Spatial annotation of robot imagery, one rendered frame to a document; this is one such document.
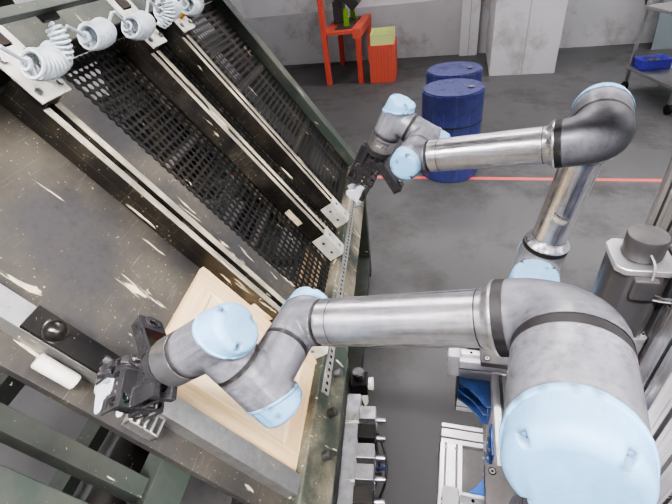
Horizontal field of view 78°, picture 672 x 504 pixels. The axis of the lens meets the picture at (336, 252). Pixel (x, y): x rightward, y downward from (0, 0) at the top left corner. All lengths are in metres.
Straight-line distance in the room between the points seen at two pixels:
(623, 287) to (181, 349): 0.68
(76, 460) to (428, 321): 0.72
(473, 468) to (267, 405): 1.47
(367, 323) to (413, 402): 1.80
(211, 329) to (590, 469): 0.41
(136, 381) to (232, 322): 0.22
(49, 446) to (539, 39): 7.13
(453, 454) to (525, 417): 1.59
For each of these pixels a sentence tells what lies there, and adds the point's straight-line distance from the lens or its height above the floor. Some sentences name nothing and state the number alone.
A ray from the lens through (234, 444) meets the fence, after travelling 1.08.
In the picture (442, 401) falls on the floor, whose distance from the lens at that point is 2.38.
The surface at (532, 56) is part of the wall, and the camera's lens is 7.37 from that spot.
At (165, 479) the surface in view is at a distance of 1.06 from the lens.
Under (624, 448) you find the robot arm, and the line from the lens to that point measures 0.40.
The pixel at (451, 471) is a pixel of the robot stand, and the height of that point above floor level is 0.23.
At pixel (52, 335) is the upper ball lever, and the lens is 0.81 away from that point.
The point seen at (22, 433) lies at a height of 1.36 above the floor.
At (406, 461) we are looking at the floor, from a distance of 2.21.
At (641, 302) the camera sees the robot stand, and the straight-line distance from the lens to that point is 0.85.
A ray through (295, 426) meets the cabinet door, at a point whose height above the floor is 0.92.
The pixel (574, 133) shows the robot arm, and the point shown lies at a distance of 0.94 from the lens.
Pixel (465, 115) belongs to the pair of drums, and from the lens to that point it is 3.92.
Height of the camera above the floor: 1.99
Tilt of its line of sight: 37 degrees down
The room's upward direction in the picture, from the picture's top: 8 degrees counter-clockwise
